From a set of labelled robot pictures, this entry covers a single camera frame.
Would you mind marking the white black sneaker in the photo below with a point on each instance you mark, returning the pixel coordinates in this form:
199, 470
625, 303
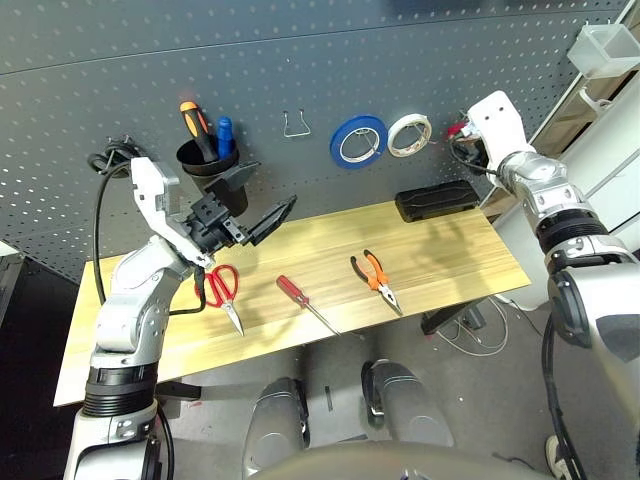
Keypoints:
554, 455

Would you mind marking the grey robot torso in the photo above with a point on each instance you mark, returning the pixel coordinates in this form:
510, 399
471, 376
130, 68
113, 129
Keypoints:
375, 462

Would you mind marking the translucent plastic bin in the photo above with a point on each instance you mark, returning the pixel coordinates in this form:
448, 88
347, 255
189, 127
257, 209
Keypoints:
600, 55

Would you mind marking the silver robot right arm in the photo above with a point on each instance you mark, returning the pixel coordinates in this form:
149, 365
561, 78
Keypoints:
555, 195

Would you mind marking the orange black screwdriver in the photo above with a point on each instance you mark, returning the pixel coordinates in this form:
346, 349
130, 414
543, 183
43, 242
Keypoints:
195, 125

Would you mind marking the metal peg hook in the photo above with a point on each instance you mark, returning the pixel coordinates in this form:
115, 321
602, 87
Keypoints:
420, 132
365, 140
122, 141

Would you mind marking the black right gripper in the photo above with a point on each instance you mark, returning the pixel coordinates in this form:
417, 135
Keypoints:
477, 155

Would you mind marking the dark grey pegboard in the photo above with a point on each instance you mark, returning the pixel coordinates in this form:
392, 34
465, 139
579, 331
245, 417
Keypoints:
350, 60

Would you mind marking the silver robot left leg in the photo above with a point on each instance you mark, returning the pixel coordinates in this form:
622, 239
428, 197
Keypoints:
275, 425

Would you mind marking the black tool case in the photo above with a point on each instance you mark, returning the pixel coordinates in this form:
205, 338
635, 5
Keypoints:
435, 200

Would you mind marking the blue tape roll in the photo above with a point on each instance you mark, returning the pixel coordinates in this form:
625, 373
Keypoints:
336, 150

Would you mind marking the white plastic hook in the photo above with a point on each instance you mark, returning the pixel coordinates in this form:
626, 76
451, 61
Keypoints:
592, 100

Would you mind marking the white pegboard frame post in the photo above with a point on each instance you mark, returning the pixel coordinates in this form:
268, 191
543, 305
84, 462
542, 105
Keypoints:
555, 112

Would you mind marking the black floor strip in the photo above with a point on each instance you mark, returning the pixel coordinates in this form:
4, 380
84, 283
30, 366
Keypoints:
329, 398

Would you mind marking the orange black pliers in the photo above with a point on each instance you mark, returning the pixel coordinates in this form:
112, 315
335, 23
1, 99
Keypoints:
380, 285

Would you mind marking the black table bracket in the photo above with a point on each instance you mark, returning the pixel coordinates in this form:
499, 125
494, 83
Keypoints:
180, 390
440, 317

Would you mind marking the black tool cup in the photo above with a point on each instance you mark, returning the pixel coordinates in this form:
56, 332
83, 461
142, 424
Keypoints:
190, 162

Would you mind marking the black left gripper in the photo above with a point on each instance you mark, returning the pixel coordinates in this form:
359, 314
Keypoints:
210, 225

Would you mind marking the white tape roll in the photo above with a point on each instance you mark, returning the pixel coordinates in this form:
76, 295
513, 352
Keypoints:
391, 137

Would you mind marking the silver robot leg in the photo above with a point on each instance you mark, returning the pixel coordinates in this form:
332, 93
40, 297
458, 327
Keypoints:
410, 400
275, 425

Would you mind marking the red tape roll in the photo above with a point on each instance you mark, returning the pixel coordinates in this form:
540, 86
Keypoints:
456, 130

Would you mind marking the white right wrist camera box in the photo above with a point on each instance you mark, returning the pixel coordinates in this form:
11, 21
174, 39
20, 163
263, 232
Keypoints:
500, 130

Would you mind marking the silver robot right leg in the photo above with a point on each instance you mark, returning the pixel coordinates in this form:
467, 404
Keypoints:
410, 400

